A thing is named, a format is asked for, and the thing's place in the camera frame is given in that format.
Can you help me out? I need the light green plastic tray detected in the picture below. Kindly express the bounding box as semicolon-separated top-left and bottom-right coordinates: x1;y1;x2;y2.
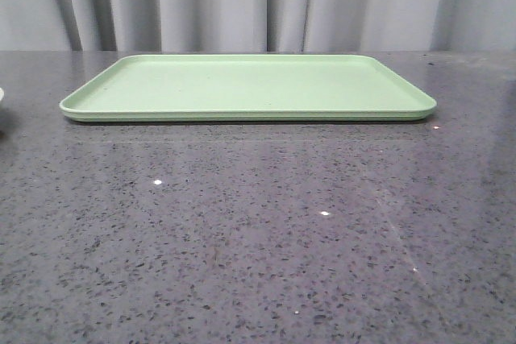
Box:
60;54;437;122

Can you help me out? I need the grey curtain backdrop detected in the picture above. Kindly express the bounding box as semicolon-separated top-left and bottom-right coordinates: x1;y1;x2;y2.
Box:
1;0;515;52

